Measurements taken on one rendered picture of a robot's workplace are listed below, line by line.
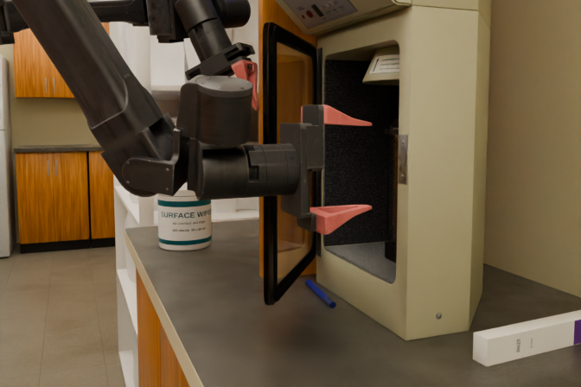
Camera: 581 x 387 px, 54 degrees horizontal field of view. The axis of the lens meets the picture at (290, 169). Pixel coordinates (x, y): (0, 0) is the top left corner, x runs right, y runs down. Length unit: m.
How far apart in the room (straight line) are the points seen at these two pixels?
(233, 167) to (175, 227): 0.82
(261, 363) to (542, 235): 0.68
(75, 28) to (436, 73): 0.48
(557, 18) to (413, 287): 0.62
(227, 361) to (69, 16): 0.47
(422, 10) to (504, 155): 0.56
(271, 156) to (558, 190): 0.73
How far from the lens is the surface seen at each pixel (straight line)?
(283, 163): 0.61
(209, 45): 0.90
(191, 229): 1.40
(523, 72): 1.28
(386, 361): 0.80
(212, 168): 0.58
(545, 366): 0.85
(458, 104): 0.86
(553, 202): 1.22
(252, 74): 0.92
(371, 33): 0.92
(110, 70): 0.60
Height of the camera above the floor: 1.26
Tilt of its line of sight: 5 degrees down
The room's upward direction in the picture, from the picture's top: straight up
